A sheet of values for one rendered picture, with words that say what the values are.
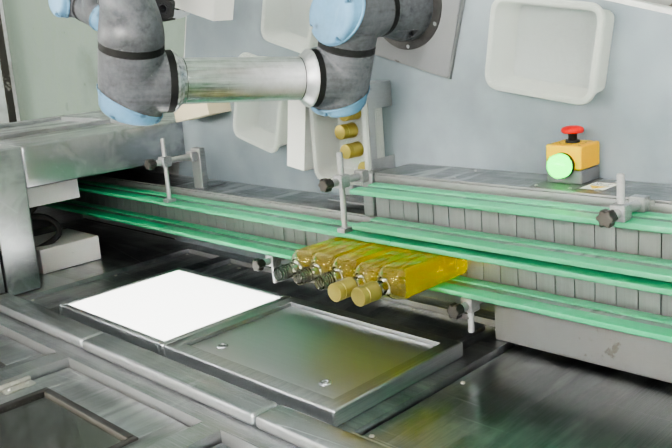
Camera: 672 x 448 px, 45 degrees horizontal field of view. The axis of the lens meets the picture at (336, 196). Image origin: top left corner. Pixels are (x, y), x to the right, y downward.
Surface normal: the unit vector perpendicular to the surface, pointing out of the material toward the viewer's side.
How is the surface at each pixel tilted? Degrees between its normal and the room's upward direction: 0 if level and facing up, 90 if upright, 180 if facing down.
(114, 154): 90
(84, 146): 90
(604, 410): 90
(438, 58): 3
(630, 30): 0
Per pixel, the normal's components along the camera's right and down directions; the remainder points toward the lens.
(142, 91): 0.40, 0.48
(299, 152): -0.70, 0.19
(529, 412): -0.08, -0.98
